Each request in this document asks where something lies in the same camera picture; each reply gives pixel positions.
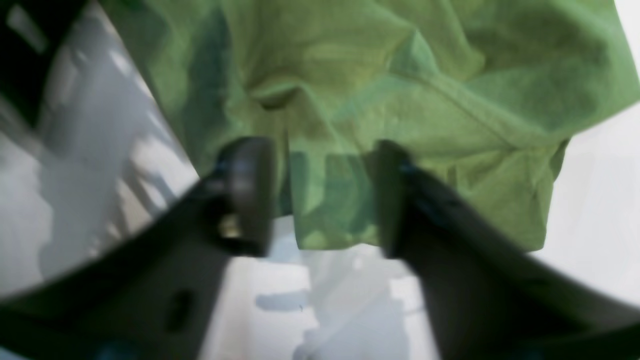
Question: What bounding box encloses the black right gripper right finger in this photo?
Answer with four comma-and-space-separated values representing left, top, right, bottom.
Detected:
373, 140, 640, 360

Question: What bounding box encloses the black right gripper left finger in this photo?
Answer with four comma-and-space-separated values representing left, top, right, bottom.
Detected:
1, 137, 276, 360

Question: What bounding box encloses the green t-shirt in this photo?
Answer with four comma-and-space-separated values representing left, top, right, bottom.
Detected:
100, 0, 639, 251

